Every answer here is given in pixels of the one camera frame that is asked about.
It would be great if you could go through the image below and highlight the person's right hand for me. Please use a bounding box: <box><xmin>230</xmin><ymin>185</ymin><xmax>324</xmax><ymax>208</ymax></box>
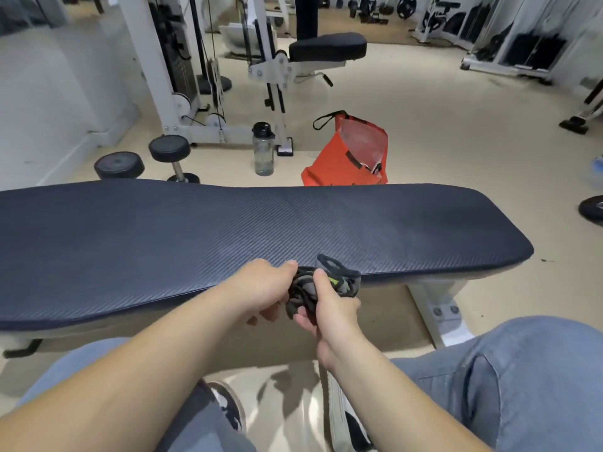
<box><xmin>294</xmin><ymin>269</ymin><xmax>367</xmax><ymax>372</ymax></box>

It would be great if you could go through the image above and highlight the person's left hand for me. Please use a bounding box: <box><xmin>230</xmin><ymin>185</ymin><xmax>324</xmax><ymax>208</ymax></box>
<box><xmin>221</xmin><ymin>258</ymin><xmax>298</xmax><ymax>325</ymax></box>

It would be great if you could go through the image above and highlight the grey microfibre cloth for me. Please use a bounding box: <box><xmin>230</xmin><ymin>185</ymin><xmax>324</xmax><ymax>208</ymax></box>
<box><xmin>285</xmin><ymin>254</ymin><xmax>362</xmax><ymax>321</ymax></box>

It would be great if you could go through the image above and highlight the dark blue padded bench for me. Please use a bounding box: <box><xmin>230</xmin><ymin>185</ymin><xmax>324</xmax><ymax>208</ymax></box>
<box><xmin>0</xmin><ymin>179</ymin><xmax>535</xmax><ymax>358</ymax></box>

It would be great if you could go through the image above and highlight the person's right forearm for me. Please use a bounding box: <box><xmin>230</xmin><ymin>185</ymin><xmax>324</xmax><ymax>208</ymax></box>
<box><xmin>325</xmin><ymin>343</ymin><xmax>496</xmax><ymax>452</ymax></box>

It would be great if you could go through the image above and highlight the person's left forearm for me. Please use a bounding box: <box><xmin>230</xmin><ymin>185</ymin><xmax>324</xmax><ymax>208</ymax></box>
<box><xmin>0</xmin><ymin>282</ymin><xmax>264</xmax><ymax>452</ymax></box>

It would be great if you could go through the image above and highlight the person's grey trouser leg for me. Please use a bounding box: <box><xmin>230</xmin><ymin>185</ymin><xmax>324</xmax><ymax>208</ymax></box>
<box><xmin>391</xmin><ymin>316</ymin><xmax>603</xmax><ymax>452</ymax></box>
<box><xmin>14</xmin><ymin>337</ymin><xmax>258</xmax><ymax>452</ymax></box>

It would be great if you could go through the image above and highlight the black white sneaker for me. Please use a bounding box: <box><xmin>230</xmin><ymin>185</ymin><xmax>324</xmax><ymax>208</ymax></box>
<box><xmin>327</xmin><ymin>371</ymin><xmax>374</xmax><ymax>452</ymax></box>

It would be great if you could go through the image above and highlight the clear water bottle black lid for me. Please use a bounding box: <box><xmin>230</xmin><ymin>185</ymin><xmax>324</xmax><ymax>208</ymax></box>
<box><xmin>251</xmin><ymin>122</ymin><xmax>276</xmax><ymax>177</ymax></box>

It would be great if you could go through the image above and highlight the red shopping bag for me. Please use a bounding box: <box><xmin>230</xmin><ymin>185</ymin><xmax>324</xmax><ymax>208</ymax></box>
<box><xmin>301</xmin><ymin>110</ymin><xmax>389</xmax><ymax>187</ymax></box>

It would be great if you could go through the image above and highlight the black round dumbbell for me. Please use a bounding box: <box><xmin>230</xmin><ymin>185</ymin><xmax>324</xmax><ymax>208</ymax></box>
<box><xmin>148</xmin><ymin>134</ymin><xmax>201</xmax><ymax>184</ymax></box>
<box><xmin>94</xmin><ymin>151</ymin><xmax>146</xmax><ymax>180</ymax></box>

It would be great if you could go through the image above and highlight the clear plastic bag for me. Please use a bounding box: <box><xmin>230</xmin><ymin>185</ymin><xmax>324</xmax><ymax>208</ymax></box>
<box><xmin>340</xmin><ymin>118</ymin><xmax>387</xmax><ymax>175</ymax></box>

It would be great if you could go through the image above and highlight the black round machine base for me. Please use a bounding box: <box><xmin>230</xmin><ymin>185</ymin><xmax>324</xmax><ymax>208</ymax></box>
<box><xmin>195</xmin><ymin>73</ymin><xmax>232</xmax><ymax>95</ymax></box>

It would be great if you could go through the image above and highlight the white box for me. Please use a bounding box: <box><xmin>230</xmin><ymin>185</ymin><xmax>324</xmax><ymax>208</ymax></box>
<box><xmin>219</xmin><ymin>24</ymin><xmax>264</xmax><ymax>57</ymax></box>

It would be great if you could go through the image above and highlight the black machine seat pad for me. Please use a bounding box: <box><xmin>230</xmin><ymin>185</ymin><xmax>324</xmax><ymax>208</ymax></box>
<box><xmin>288</xmin><ymin>32</ymin><xmax>368</xmax><ymax>63</ymax></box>

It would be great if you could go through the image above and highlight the black weight plate chrome hub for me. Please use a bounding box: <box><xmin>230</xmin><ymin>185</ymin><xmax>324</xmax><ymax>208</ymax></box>
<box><xmin>578</xmin><ymin>195</ymin><xmax>603</xmax><ymax>227</ymax></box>

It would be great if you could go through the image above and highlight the white machine leg black foot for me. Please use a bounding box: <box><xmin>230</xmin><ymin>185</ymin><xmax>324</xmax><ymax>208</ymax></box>
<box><xmin>559</xmin><ymin>77</ymin><xmax>603</xmax><ymax>136</ymax></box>

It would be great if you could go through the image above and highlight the white machine with black pads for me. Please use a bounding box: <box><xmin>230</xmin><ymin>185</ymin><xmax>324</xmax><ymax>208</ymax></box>
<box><xmin>412</xmin><ymin>0</ymin><xmax>467</xmax><ymax>45</ymax></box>

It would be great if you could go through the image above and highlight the white plate storage rack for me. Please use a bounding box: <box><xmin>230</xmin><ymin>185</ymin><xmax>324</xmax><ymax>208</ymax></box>
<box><xmin>460</xmin><ymin>0</ymin><xmax>580</xmax><ymax>85</ymax></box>

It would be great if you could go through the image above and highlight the white cable machine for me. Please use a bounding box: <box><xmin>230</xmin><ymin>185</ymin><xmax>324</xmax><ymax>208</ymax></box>
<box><xmin>115</xmin><ymin>0</ymin><xmax>368</xmax><ymax>158</ymax></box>

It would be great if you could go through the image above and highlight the wall mirror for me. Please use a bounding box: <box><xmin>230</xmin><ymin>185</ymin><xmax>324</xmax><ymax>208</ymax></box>
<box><xmin>0</xmin><ymin>0</ymin><xmax>119</xmax><ymax>38</ymax></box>

